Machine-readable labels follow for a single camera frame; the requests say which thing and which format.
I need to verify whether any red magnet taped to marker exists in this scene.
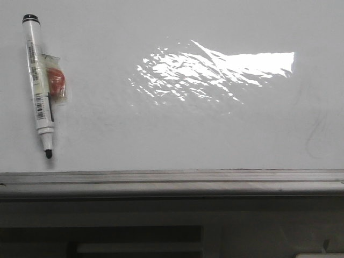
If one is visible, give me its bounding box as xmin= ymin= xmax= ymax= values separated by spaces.
xmin=42 ymin=54 xmax=68 ymax=104

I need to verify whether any aluminium whiteboard frame rail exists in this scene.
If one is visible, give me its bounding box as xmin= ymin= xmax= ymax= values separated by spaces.
xmin=1 ymin=169 xmax=343 ymax=200

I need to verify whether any white whiteboard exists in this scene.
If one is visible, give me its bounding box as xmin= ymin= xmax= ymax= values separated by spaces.
xmin=1 ymin=1 xmax=343 ymax=172

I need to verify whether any white dry-erase marker pen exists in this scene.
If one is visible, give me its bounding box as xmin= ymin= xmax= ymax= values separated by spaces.
xmin=22 ymin=14 xmax=54 ymax=159

